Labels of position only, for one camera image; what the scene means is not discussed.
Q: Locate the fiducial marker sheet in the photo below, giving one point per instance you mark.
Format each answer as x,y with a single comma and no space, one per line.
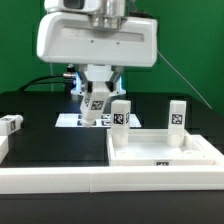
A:
75,120

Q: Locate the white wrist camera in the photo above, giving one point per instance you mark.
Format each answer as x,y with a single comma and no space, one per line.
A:
79,6

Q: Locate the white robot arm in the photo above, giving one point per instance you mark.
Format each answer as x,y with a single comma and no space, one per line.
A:
111,16

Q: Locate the white front fence wall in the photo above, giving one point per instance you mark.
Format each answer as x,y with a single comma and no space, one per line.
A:
110,179

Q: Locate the white fence wall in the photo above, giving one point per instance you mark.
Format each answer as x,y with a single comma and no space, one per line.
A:
209,150
110,179
3,147

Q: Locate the white square table top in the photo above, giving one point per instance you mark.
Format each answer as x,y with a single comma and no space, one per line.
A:
148,147

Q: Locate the white right fence wall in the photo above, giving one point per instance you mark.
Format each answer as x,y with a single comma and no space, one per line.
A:
209,150

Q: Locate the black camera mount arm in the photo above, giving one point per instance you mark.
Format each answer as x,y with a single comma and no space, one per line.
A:
70,71

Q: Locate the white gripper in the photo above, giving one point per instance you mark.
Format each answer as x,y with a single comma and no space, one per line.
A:
69,38

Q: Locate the white left fence wall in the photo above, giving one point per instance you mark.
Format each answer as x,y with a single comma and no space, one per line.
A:
3,147

